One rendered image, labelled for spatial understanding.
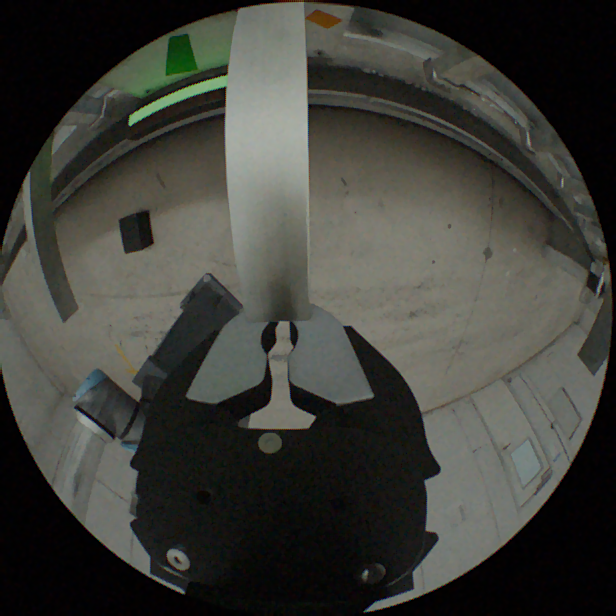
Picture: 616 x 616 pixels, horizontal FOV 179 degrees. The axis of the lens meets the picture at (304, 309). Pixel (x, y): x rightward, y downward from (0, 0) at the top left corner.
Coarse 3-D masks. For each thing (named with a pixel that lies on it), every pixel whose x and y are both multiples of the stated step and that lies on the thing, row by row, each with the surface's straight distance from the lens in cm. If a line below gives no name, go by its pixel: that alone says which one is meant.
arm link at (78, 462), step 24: (96, 384) 65; (96, 408) 64; (120, 408) 65; (72, 432) 67; (96, 432) 64; (120, 432) 68; (72, 456) 65; (96, 456) 66; (72, 480) 65; (72, 504) 66
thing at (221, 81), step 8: (216, 80) 31; (224, 80) 30; (192, 88) 32; (200, 88) 31; (208, 88) 30; (168, 96) 33; (176, 96) 32; (184, 96) 32; (152, 104) 35; (160, 104) 34; (168, 104) 33; (136, 112) 37; (144, 112) 35; (152, 112) 34; (136, 120) 36
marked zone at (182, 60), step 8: (176, 40) 28; (184, 40) 28; (168, 48) 28; (176, 48) 29; (184, 48) 29; (168, 56) 30; (176, 56) 30; (184, 56) 30; (192, 56) 30; (168, 64) 31; (176, 64) 31; (184, 64) 31; (192, 64) 31; (168, 72) 32; (176, 72) 32; (184, 72) 33
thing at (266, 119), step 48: (240, 48) 11; (288, 48) 10; (240, 96) 9; (288, 96) 8; (240, 144) 8; (288, 144) 8; (240, 192) 8; (288, 192) 7; (240, 240) 8; (288, 240) 8; (240, 288) 8; (288, 288) 8
